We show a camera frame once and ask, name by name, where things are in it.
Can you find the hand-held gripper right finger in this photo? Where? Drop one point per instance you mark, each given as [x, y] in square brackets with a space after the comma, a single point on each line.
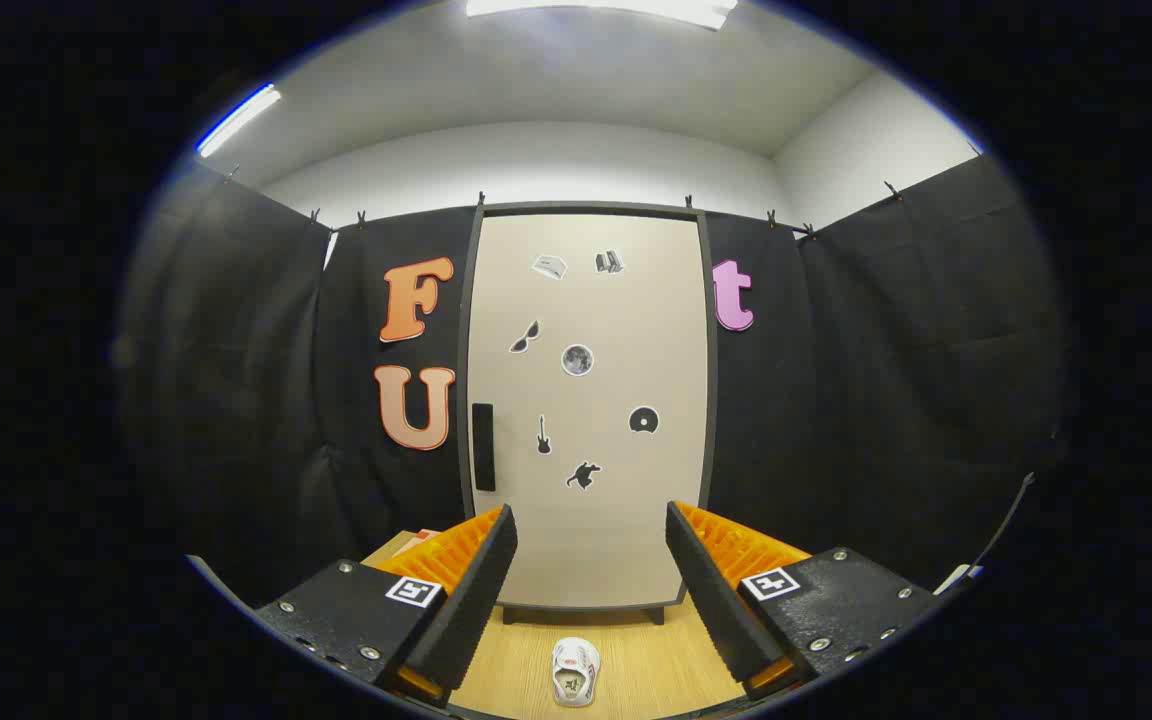
[711, 590]

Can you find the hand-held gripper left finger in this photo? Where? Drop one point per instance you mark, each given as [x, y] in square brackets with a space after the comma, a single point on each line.
[476, 590]

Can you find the white shoe red print insole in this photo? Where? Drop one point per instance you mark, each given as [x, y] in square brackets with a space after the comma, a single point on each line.
[575, 672]

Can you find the grey shoe cabinet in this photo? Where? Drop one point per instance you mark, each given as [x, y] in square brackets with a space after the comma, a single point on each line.
[586, 208]

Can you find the tan cover book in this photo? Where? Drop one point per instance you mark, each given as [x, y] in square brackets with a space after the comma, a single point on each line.
[414, 542]

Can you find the white and green object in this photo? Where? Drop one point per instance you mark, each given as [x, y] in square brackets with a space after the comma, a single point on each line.
[956, 578]

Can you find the black backdrop cloth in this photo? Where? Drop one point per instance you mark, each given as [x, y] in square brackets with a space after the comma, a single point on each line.
[886, 400]

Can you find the black stand bar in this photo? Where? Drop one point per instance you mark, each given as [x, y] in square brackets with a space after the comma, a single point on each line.
[1008, 520]

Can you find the narrow ceiling light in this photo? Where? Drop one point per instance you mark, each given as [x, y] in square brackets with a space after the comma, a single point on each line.
[238, 120]

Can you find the wide ceiling light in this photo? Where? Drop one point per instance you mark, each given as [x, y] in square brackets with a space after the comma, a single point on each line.
[601, 10]

